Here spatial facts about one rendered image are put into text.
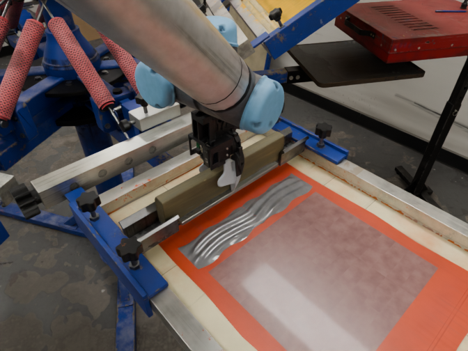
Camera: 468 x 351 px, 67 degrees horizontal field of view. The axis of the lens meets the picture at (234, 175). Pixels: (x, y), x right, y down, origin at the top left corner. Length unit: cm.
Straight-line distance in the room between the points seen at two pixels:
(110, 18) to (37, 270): 189
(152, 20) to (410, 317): 63
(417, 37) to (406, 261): 92
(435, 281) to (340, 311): 20
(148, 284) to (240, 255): 19
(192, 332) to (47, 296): 145
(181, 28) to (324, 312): 53
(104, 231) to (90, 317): 113
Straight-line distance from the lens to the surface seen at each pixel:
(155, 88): 53
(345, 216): 84
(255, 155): 82
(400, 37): 147
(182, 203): 73
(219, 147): 68
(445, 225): 86
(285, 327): 66
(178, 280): 71
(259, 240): 76
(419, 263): 81
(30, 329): 194
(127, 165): 90
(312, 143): 97
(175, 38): 33
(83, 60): 113
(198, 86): 39
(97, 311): 187
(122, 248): 64
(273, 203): 83
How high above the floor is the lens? 154
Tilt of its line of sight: 40 degrees down
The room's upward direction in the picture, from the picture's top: straight up
